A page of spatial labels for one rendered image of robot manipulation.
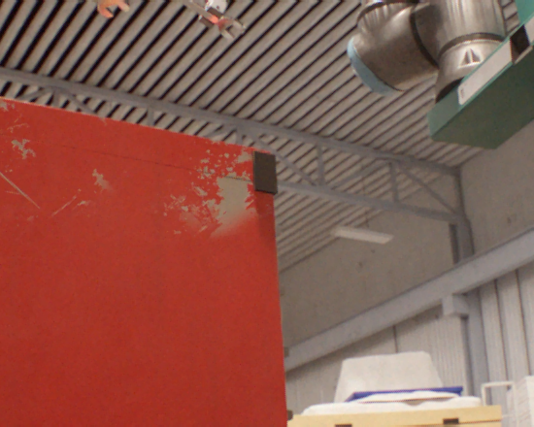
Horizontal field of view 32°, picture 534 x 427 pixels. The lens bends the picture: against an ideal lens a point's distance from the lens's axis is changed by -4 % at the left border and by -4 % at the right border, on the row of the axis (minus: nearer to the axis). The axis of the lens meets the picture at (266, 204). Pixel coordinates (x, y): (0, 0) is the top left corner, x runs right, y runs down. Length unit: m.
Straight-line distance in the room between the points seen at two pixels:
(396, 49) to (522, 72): 0.36
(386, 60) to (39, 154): 1.09
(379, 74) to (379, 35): 0.08
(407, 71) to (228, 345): 1.05
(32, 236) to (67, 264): 0.05
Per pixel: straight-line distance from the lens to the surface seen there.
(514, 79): 1.71
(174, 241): 1.05
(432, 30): 1.93
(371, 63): 2.00
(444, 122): 1.84
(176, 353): 1.01
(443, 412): 4.81
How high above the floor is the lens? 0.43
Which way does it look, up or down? 23 degrees up
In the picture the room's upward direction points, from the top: 3 degrees counter-clockwise
